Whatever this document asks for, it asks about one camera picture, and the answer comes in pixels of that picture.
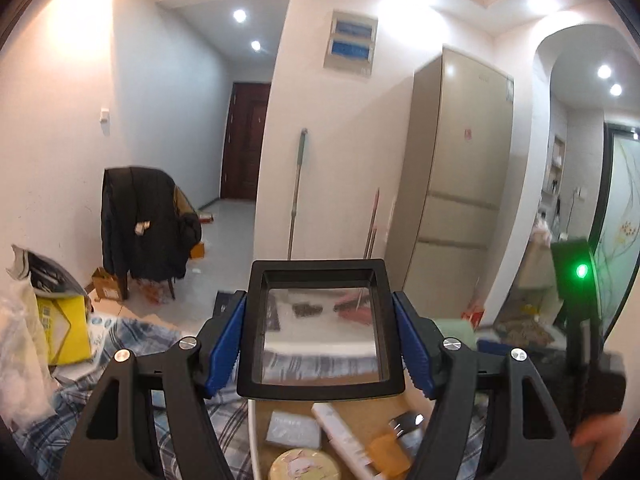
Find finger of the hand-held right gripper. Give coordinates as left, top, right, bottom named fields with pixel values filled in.
left=477, top=339, right=571, bottom=411

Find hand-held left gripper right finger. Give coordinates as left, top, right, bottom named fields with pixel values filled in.
left=391, top=290, right=583, bottom=480

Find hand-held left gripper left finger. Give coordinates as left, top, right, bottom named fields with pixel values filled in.
left=57, top=290, right=249, bottom=480

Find shallow cardboard box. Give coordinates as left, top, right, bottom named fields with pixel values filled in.
left=249, top=387, right=447, bottom=480

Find black framed rectangular mirror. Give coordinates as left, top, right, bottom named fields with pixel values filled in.
left=236, top=258, right=406, bottom=402

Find person's right hand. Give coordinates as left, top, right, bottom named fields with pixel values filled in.
left=570, top=411, right=632, bottom=480

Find pale green box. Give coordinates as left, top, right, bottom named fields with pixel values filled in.
left=432, top=317, right=476, bottom=353

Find shiny silver object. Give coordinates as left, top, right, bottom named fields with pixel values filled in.
left=387, top=410, right=427, bottom=453

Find red paper bag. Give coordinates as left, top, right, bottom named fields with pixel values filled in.
left=460, top=305, right=486, bottom=329

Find blue plaid shirt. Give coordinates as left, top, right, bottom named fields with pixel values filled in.
left=50, top=317, right=496, bottom=480

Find wooden chair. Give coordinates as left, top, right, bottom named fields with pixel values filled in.
left=119, top=275, right=177, bottom=302

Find frosted glass door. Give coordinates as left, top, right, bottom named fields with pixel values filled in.
left=586, top=124, right=640, bottom=343

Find small grey box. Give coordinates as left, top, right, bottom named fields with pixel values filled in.
left=265, top=410, right=322, bottom=450

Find small orange box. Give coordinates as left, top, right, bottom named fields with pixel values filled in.
left=367, top=432, right=412, bottom=479

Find long white box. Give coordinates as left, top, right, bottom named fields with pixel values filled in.
left=311, top=402, right=376, bottom=478

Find blue white packet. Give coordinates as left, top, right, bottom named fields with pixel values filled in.
left=87, top=314, right=121, bottom=348

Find brown cardboard box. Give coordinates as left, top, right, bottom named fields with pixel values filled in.
left=91, top=267, right=125, bottom=303

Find black jacket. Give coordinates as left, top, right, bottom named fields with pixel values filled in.
left=100, top=166, right=203, bottom=282

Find yellow cardboard box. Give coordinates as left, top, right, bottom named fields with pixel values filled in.
left=35, top=292, right=94, bottom=366

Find beige refrigerator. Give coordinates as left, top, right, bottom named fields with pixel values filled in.
left=385, top=45, right=516, bottom=307

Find grey black bag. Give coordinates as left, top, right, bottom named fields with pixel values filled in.
left=6, top=245, right=89, bottom=300

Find white plastic bag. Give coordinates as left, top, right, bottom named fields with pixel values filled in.
left=0, top=280, right=60, bottom=428

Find dark wooden door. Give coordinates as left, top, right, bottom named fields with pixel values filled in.
left=220, top=81, right=272, bottom=202

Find ceiling spotlights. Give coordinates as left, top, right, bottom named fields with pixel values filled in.
left=222, top=0, right=626, bottom=98

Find wall niche shelf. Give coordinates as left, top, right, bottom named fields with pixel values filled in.
left=542, top=134, right=567, bottom=196

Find grey mop handle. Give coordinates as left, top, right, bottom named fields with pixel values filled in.
left=285, top=128, right=309, bottom=261

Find wall electrical panel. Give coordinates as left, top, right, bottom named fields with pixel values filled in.
left=322, top=9, right=379, bottom=77

